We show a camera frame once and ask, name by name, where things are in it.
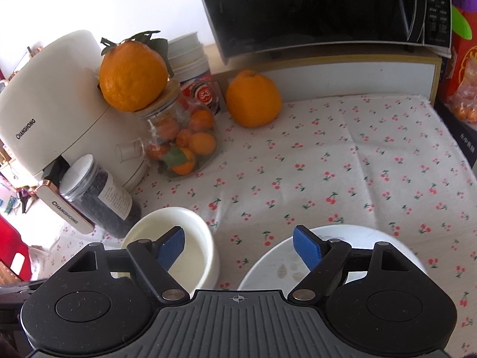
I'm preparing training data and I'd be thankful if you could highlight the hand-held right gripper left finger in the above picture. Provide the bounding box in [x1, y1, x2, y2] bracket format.
[61, 226, 190, 302]

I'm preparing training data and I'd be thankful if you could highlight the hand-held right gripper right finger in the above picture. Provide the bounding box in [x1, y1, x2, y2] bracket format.
[289, 226, 411, 302]

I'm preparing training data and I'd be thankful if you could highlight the white bowl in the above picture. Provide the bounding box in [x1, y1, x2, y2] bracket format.
[120, 207, 220, 291]

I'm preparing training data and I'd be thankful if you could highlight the plain white plate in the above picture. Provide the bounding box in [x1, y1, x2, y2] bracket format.
[237, 225, 429, 291]

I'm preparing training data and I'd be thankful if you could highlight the clear jar with dark contents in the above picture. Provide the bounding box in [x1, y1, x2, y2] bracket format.
[60, 154, 142, 239]

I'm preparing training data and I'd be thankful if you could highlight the cherry print tablecloth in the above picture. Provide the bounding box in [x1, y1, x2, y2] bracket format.
[30, 93, 477, 344]

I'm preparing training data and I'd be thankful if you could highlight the glass jar of small oranges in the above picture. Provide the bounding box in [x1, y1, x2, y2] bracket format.
[115, 80, 219, 180]

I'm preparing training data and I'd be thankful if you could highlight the red label can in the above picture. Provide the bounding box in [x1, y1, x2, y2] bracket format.
[179, 71, 221, 116]

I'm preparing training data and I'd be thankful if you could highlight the white air fryer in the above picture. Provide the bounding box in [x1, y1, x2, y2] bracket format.
[0, 30, 150, 234]

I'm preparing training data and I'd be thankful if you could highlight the large orange with leaves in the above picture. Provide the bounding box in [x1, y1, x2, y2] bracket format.
[99, 30, 174, 112]

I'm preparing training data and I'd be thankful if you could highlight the stack of white cups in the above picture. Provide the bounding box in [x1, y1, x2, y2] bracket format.
[166, 33, 211, 83]

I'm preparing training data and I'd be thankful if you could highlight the dark cardboard box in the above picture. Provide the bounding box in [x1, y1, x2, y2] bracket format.
[434, 97, 477, 180]

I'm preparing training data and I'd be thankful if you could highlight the plastic bag of oranges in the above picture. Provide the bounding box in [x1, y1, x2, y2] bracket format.
[446, 78, 477, 125]

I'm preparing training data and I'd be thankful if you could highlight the black microwave oven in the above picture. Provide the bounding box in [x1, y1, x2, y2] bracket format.
[191, 0, 453, 58]

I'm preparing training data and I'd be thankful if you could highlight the red cardboard box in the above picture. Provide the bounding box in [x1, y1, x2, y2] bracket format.
[438, 0, 477, 120]

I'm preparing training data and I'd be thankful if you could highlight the purple and green plush toy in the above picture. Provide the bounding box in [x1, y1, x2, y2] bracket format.
[451, 0, 477, 43]

